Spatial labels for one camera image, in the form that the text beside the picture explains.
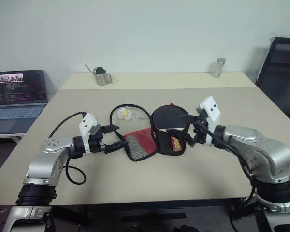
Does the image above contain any open grey laptop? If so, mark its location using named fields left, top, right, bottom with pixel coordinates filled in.
left=0, top=69, right=49, bottom=135

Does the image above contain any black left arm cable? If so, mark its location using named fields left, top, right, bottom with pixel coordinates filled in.
left=49, top=111, right=87, bottom=185

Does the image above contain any red black paddle case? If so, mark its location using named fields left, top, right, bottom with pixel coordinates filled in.
left=109, top=101, right=189, bottom=162

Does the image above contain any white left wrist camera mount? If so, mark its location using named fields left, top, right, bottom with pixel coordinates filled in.
left=78, top=112, right=99, bottom=155

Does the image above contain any dark rounded shape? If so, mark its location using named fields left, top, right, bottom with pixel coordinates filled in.
left=173, top=224, right=197, bottom=232

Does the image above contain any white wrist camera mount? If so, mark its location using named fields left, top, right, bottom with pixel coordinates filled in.
left=78, top=112, right=99, bottom=155
left=199, top=96, right=221, bottom=147

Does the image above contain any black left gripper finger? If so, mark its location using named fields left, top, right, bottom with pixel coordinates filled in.
left=101, top=125, right=120, bottom=134
left=102, top=140, right=130, bottom=154

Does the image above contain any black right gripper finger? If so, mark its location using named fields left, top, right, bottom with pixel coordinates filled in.
left=166, top=129, right=194, bottom=146
left=177, top=113, right=197, bottom=124

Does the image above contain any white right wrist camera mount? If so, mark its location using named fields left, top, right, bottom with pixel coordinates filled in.
left=199, top=96, right=221, bottom=147

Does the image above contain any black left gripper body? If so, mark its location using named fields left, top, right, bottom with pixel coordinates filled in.
left=88, top=124, right=107, bottom=155

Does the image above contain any black table tennis paddle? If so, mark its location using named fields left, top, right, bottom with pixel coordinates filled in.
left=151, top=105, right=188, bottom=152

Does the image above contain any steel cylinder tumbler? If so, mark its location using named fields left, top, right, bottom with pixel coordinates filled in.
left=212, top=57, right=226, bottom=78

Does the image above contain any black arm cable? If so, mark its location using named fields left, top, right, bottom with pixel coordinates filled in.
left=49, top=111, right=87, bottom=185
left=194, top=122, right=257, bottom=203

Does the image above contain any black table frame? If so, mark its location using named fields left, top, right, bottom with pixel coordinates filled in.
left=50, top=197, right=257, bottom=226

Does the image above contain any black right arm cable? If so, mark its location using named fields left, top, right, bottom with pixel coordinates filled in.
left=194, top=122, right=257, bottom=203

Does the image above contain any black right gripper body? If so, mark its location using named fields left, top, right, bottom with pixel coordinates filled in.
left=190, top=107, right=210, bottom=147

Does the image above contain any steel watering can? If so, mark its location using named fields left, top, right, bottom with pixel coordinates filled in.
left=84, top=64, right=115, bottom=86

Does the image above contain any black mesh office chair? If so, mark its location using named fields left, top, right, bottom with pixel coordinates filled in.
left=255, top=36, right=290, bottom=121

